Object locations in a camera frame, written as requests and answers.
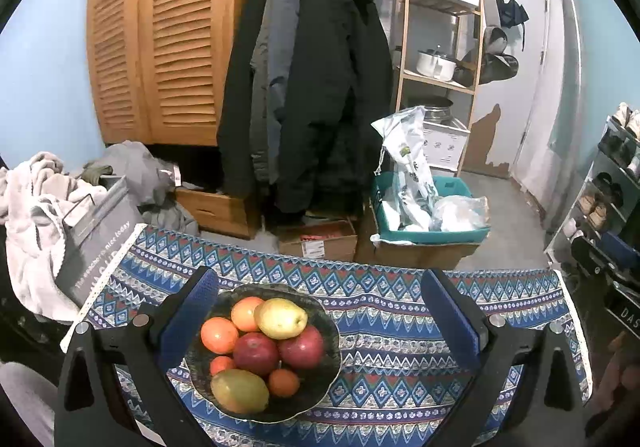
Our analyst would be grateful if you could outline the blue patterned tablecloth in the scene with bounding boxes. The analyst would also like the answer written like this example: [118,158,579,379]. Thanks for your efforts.
[60,224,594,447]

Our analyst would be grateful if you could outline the white pot with lid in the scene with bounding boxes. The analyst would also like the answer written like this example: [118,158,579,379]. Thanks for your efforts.
[416,46,459,81]

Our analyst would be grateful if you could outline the white fleece blanket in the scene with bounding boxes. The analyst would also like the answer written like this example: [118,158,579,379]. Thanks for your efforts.
[0,151,109,326]

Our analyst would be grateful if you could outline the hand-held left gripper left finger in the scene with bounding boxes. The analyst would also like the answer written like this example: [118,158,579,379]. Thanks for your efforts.
[54,266,222,447]

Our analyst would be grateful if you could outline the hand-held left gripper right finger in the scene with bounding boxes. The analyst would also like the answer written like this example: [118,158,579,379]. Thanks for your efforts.
[420,268,586,447]

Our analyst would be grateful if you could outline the small orange tangerine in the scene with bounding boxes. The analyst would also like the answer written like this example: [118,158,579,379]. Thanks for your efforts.
[267,369,301,398]
[209,355,237,377]

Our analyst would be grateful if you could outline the grey lettered bag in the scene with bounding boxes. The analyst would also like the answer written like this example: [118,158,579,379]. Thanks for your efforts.
[54,175,144,309]

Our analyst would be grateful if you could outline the wooden drawer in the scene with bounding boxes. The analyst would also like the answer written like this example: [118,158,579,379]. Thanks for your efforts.
[174,187,262,241]

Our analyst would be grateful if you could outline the person's grey trouser leg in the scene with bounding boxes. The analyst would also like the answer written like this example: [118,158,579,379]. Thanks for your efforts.
[0,361,57,447]

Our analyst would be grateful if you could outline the teal plastic basket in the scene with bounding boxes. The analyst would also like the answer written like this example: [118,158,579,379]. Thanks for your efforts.
[372,171,492,247]

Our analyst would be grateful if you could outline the clear plastic bag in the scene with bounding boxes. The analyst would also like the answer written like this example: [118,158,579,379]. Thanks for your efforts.
[429,195,491,232]

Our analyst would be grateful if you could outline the dark hanging bags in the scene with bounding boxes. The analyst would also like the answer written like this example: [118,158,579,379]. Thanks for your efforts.
[459,26,520,88]

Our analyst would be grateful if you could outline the black hooded coat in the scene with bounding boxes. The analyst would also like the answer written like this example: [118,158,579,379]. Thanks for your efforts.
[215,0,394,216]

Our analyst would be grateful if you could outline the white door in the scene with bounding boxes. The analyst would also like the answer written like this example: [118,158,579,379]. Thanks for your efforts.
[469,0,552,178]

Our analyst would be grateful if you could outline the grey jacket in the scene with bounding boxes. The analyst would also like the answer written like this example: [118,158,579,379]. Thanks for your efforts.
[248,0,302,186]

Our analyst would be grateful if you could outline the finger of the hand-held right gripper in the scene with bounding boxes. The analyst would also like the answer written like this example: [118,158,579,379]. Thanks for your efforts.
[599,229,640,285]
[569,236,617,286]

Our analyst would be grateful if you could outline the red apple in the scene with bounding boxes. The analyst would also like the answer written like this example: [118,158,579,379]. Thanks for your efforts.
[277,325,325,370]
[232,332,280,377]

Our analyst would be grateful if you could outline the metal shoe rack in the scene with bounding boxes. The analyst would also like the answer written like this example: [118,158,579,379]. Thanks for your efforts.
[544,102,640,280]

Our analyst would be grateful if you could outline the grey clothes pile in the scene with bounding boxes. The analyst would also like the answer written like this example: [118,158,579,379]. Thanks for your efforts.
[81,140,202,234]

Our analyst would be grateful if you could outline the dark scalloped glass bowl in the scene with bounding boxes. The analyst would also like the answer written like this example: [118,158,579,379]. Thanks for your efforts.
[185,283,342,424]

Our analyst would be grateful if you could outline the group of shoes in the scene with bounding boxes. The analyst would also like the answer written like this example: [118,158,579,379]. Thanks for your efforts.
[560,102,640,240]

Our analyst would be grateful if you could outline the metal pot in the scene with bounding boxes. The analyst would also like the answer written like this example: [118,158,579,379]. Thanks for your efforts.
[421,96,454,124]

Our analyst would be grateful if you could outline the white patterned basket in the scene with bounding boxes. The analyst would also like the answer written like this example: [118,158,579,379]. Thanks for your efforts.
[421,119,471,174]

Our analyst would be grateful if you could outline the large cardboard box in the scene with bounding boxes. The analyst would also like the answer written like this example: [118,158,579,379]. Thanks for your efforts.
[368,206,482,271]

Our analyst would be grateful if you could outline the cardboard box with red print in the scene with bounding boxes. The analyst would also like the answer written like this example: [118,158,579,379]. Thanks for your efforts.
[276,219,359,262]

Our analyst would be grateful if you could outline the olive cloth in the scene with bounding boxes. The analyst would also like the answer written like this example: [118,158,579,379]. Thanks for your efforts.
[82,161,115,186]

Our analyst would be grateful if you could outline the yellow green mango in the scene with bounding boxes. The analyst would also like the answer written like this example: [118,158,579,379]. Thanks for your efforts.
[210,369,270,416]

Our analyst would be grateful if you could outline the wooden shelf rack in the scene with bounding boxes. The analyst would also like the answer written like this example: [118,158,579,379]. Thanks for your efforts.
[394,0,489,178]

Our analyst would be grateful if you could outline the printed white plastic bag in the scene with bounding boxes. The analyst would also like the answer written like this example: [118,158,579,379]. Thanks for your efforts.
[370,106,439,234]

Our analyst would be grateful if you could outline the wooden louvred wardrobe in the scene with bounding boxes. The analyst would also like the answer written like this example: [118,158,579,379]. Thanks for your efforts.
[86,0,272,148]

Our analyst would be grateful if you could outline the large orange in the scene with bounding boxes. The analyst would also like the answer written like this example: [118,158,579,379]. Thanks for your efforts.
[200,316,240,355]
[230,296,266,332]

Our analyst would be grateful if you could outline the person's right hand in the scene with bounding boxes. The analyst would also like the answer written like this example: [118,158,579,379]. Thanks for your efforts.
[596,331,640,409]

